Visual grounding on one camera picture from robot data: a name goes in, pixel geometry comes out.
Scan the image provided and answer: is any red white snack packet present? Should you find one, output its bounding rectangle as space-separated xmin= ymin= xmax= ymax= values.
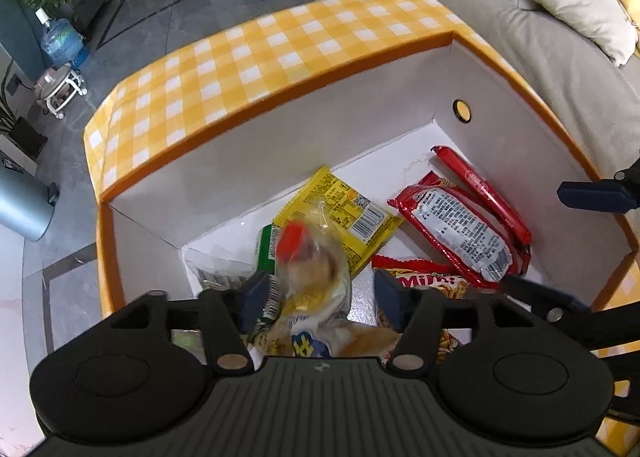
xmin=387 ymin=172 xmax=530 ymax=289

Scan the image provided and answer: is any blue water jug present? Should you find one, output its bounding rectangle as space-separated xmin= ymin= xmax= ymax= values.
xmin=35 ymin=7 xmax=89 ymax=69

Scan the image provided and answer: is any green raisin bag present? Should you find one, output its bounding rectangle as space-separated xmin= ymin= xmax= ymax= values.
xmin=255 ymin=223 xmax=281 ymax=275

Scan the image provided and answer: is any red sausage stick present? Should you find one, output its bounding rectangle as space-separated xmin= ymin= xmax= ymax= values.
xmin=432 ymin=146 xmax=532 ymax=248

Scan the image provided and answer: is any white rolling stool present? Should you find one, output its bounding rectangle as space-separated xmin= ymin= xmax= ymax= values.
xmin=32 ymin=62 xmax=88 ymax=120

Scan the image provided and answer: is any grey sofa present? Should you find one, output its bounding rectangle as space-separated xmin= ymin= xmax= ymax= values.
xmin=439 ymin=0 xmax=639 ymax=176

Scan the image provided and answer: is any yellow checkered tablecloth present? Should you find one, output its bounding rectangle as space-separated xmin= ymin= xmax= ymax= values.
xmin=81 ymin=0 xmax=640 ymax=457

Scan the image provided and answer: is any orange stick snack bag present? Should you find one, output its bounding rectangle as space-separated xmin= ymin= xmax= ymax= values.
xmin=373 ymin=255 xmax=486 ymax=379

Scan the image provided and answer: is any clear bag brown pastry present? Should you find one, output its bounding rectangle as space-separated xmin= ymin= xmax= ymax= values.
xmin=274 ymin=218 xmax=352 ymax=324

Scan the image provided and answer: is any white green snack bag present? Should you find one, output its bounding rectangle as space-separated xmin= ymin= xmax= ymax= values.
xmin=184 ymin=252 xmax=255 ymax=291

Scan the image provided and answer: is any yellow snack packet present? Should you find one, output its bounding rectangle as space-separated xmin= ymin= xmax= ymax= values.
xmin=272 ymin=165 xmax=402 ymax=278

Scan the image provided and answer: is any silver trash can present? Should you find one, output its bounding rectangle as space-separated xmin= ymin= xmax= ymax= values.
xmin=0 ymin=152 xmax=60 ymax=241

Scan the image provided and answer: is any orange cardboard box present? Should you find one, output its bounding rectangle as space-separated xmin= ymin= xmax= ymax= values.
xmin=96 ymin=31 xmax=640 ymax=368

